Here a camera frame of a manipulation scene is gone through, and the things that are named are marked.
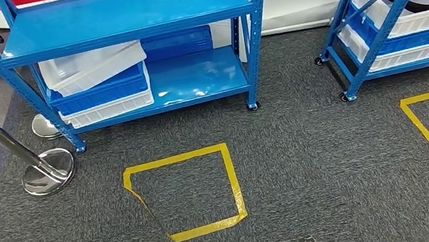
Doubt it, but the blue metal shelf rack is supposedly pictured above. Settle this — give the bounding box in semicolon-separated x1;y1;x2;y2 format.
0;0;292;165

